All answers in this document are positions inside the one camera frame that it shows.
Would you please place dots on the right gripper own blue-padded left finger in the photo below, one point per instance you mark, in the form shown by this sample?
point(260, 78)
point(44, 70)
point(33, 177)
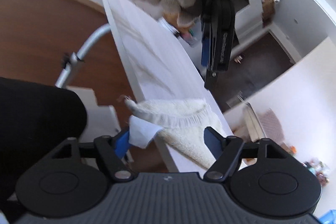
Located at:
point(109, 152)

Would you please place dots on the black sleeved left forearm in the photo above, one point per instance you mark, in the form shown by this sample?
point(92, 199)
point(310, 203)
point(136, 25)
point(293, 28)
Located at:
point(35, 118)

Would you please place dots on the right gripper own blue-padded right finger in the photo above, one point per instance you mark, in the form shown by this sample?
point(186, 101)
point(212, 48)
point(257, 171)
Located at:
point(226, 151)

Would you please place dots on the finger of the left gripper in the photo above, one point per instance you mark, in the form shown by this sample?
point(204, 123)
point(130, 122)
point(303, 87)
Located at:
point(205, 52)
point(211, 79)

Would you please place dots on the metal chair leg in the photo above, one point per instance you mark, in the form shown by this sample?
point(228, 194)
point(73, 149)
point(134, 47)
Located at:
point(73, 62)

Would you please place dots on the cream terry towel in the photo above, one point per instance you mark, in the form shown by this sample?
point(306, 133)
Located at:
point(180, 123)

